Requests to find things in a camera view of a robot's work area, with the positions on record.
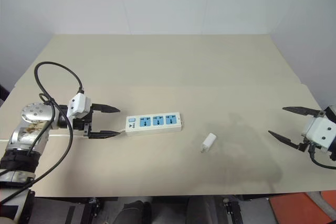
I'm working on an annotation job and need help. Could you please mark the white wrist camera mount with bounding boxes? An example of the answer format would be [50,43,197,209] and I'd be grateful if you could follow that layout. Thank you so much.
[301,116,336,153]
[66,92,92,119]

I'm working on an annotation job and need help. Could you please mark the black table frame bracket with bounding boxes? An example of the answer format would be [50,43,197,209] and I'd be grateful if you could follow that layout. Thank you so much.
[78,197,103,224]
[222,196,244,224]

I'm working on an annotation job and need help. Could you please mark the white plug adapter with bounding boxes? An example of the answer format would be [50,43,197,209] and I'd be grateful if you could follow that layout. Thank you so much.
[200,132,217,154]

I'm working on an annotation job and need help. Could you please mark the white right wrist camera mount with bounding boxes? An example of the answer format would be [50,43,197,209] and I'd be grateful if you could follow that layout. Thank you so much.
[301,116,336,153]

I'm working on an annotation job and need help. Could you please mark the white power strip blue sockets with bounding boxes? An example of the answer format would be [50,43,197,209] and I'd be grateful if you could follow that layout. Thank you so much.
[125,111,183,136]

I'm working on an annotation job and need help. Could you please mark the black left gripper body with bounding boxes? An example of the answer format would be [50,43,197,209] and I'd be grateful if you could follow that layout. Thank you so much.
[72,110,95,137]

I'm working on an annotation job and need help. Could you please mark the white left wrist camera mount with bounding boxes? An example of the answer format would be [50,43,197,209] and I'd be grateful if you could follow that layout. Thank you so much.
[66,92,92,119]

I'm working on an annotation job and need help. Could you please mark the dark rounded shape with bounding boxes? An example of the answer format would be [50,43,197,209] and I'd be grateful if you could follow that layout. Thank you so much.
[114,199,153,224]

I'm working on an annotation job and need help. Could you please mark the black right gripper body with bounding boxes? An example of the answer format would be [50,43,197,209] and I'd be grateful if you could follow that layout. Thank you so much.
[297,110,328,154]

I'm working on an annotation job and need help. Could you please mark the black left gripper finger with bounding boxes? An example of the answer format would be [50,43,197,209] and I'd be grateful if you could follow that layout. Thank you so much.
[89,130,122,140]
[91,103,121,113]

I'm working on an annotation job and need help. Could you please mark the grey strap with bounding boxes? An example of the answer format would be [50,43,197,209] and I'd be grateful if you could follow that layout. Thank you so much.
[306,191,335,221]

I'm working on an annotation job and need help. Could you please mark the dark object at wall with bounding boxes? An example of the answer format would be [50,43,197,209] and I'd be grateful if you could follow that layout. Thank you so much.
[0,83,12,104]

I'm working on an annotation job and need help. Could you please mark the orange object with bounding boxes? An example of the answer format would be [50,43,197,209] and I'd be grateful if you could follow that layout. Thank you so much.
[269,191,336,224]

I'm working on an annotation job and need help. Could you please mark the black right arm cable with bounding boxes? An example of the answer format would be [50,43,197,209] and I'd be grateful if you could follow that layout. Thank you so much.
[308,144,336,170]

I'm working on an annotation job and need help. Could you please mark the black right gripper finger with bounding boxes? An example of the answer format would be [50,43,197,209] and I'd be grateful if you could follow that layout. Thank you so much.
[268,130,303,152]
[282,106,322,118]

